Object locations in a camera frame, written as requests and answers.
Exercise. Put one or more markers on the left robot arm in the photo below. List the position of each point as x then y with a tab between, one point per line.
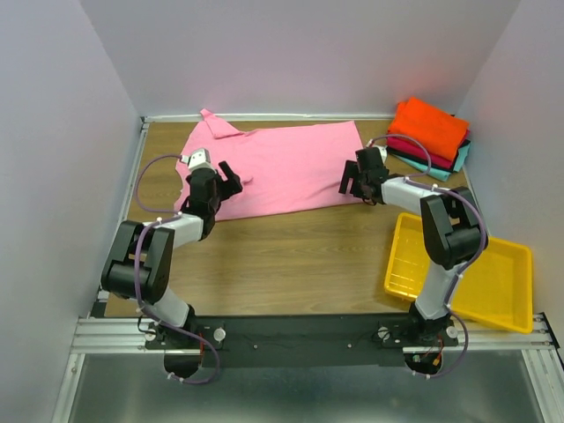
139	261

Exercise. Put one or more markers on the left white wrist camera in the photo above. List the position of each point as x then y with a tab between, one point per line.
198	159

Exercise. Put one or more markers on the orange folded t shirt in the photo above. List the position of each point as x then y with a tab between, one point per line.
439	132

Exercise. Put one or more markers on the yellow plastic tray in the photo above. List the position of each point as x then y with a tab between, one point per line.
496	291

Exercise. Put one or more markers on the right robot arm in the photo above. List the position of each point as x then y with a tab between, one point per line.
453	231

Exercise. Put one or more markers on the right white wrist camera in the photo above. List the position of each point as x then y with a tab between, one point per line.
383	151

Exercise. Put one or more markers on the teal folded t shirt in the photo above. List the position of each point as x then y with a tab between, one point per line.
441	168

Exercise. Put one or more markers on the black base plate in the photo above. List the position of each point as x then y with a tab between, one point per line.
386	340

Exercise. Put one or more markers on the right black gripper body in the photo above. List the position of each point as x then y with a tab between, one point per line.
358	189

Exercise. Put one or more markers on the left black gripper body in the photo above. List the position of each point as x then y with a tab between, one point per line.
218	198

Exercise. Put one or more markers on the pink t shirt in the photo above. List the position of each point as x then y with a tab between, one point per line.
282	170

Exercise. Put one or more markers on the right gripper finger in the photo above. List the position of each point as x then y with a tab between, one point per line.
351	170
348	185

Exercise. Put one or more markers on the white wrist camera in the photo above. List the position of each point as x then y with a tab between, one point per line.
383	151
198	159

